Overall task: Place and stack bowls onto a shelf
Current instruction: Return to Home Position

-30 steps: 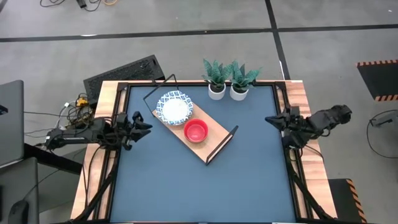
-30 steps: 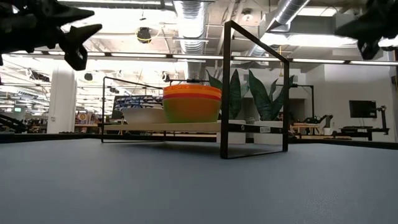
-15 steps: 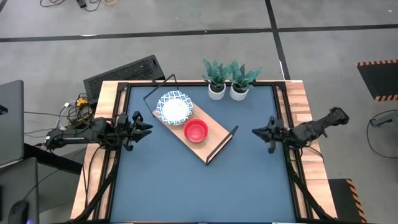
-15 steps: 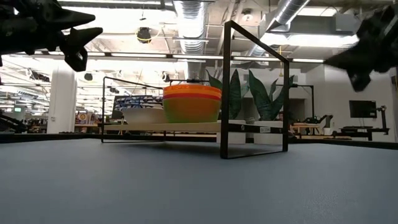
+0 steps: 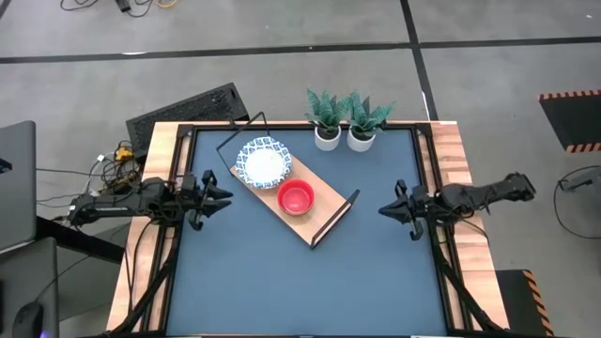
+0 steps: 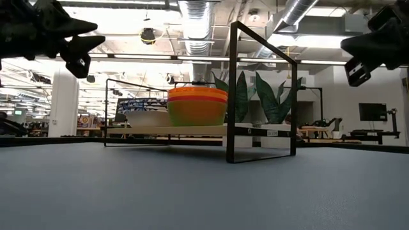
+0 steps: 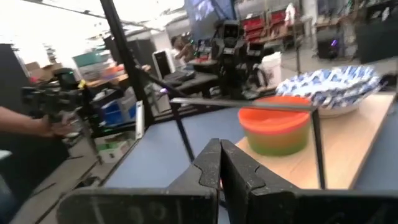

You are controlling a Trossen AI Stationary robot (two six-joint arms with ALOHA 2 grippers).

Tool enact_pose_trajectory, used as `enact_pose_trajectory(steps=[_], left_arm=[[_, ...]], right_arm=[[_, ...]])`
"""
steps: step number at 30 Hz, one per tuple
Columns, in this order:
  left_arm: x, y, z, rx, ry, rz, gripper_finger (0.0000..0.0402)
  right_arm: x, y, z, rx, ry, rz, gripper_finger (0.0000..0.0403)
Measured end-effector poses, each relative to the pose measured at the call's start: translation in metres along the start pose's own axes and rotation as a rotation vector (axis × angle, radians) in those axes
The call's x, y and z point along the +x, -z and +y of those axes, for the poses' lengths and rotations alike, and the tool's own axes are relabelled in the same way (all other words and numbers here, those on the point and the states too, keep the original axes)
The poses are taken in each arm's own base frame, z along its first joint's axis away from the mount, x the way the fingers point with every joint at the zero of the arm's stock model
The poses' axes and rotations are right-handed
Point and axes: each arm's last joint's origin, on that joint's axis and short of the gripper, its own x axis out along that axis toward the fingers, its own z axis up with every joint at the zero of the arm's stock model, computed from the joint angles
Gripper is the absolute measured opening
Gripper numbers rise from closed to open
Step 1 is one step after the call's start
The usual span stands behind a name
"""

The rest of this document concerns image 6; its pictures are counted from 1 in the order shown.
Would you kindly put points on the black hanging ceiling lamp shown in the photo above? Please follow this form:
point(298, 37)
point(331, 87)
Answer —
point(148, 35)

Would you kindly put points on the black computer monitor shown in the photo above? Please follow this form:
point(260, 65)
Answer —
point(372, 111)

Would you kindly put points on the black background robot arm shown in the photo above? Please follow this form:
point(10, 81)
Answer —
point(322, 123)

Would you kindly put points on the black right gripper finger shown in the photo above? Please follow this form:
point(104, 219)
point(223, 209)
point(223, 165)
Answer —
point(367, 46)

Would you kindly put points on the wooden shelf with black frame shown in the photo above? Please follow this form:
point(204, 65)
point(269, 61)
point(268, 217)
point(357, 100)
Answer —
point(179, 130)

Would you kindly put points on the black background desk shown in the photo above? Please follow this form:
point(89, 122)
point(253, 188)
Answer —
point(367, 131)

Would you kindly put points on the white building column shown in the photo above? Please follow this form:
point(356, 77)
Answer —
point(64, 105)

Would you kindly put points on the silver ventilation duct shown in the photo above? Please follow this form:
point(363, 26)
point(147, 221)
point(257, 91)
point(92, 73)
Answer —
point(196, 32)
point(297, 12)

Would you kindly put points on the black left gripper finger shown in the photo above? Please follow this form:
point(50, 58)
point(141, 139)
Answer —
point(83, 43)
point(78, 27)

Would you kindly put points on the green plant in white pot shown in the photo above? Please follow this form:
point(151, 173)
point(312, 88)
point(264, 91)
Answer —
point(271, 102)
point(244, 96)

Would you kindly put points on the yellow translucent plastic bowl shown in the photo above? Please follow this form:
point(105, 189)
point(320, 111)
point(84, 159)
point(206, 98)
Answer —
point(198, 94)

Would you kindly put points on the red translucent plastic bowl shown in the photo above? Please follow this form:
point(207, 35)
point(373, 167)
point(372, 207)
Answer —
point(198, 89)

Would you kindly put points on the blue patterned white plate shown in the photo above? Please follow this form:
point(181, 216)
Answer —
point(140, 103)
point(140, 100)
point(140, 107)
point(148, 119)

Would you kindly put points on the green translucent plastic bowl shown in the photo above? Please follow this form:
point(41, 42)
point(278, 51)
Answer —
point(196, 115)

